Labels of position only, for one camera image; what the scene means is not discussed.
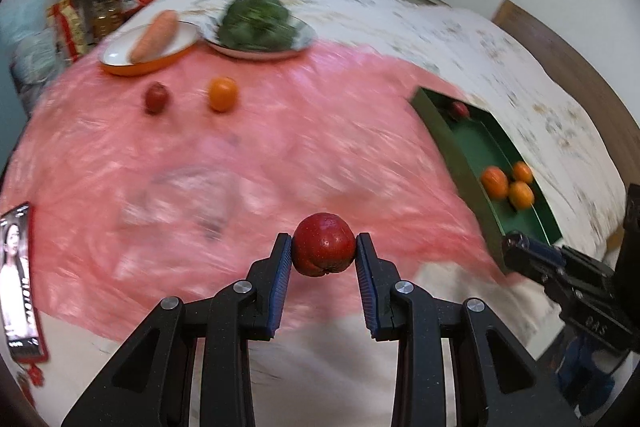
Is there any orange rimmed white plate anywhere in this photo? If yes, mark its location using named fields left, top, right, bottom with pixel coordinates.
left=98, top=21, right=201, bottom=78

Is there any cooking oil bottle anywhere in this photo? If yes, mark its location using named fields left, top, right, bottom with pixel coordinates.
left=92, top=0, right=126, bottom=40

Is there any yellow and red rice bag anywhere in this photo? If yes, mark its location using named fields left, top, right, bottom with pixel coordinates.
left=47, top=0, right=96, bottom=62

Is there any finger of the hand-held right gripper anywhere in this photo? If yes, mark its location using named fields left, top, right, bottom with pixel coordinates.
left=522, top=237, right=576, bottom=269
left=502, top=231, right=563, bottom=292

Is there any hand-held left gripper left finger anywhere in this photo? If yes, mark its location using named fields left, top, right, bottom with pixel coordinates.
left=61, top=233, right=293, bottom=427

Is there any green tray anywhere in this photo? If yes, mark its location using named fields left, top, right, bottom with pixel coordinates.
left=409, top=86, right=564, bottom=280

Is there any orange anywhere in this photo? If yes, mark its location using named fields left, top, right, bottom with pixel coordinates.
left=480, top=166, right=511, bottom=200
left=207, top=77, right=239, bottom=112
left=507, top=181, right=536, bottom=211
left=512, top=161, right=535, bottom=185

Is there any pink plastic sheet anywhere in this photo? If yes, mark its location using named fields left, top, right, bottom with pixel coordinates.
left=0, top=39, right=516, bottom=343

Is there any wooden headboard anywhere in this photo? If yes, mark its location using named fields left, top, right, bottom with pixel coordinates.
left=492, top=0, right=640, bottom=128

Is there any white plastic bag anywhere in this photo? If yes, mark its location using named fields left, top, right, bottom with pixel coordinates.
left=10, top=32, right=66, bottom=82

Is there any smartphone with red case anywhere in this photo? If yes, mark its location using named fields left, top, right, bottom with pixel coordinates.
left=0, top=202, right=51, bottom=364

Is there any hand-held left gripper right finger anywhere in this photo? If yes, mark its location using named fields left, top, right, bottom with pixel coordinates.
left=355, top=232, right=581, bottom=427

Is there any green leafy vegetable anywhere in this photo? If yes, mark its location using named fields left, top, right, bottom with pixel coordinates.
left=218, top=0, right=297, bottom=52

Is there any person's right forearm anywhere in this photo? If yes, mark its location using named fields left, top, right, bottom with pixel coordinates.
left=556, top=336, right=617, bottom=419

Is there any carrot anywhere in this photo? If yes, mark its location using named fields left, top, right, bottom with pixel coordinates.
left=129, top=9, right=179, bottom=64

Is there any dark rimmed white plate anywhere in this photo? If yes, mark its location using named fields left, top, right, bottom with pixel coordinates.
left=202, top=14, right=318, bottom=60

